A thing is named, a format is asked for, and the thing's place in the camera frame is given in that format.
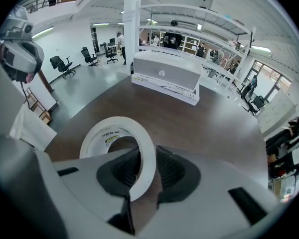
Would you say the small wooden shelf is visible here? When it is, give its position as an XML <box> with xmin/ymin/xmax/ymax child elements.
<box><xmin>25</xmin><ymin>87</ymin><xmax>52</xmax><ymax>125</ymax></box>

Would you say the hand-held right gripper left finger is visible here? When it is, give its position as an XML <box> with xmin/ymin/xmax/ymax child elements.
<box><xmin>34</xmin><ymin>147</ymin><xmax>144</xmax><ymax>236</ymax></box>

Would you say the long white shelving unit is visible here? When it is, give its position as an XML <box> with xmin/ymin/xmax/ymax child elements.
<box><xmin>138</xmin><ymin>3</ymin><xmax>258</xmax><ymax>92</ymax></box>

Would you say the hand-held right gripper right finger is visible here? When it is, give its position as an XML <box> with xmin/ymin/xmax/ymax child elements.
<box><xmin>154</xmin><ymin>145</ymin><xmax>289</xmax><ymax>239</ymax></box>

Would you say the black office chair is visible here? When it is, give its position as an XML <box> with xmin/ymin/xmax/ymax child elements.
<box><xmin>103</xmin><ymin>42</ymin><xmax>119</xmax><ymax>65</ymax></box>
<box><xmin>49</xmin><ymin>55</ymin><xmax>77</xmax><ymax>79</ymax></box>
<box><xmin>239</xmin><ymin>80</ymin><xmax>265</xmax><ymax>115</ymax></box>
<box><xmin>80</xmin><ymin>46</ymin><xmax>99</xmax><ymax>68</ymax></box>

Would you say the white cardboard box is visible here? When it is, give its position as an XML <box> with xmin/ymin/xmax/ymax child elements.
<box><xmin>131</xmin><ymin>50</ymin><xmax>203</xmax><ymax>107</ymax></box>

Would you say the grey head-worn camera rig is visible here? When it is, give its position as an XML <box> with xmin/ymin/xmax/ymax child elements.
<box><xmin>0</xmin><ymin>5</ymin><xmax>46</xmax><ymax>83</ymax></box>

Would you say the white tape roll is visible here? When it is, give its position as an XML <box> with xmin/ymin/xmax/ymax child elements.
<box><xmin>79</xmin><ymin>116</ymin><xmax>156</xmax><ymax>203</ymax></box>

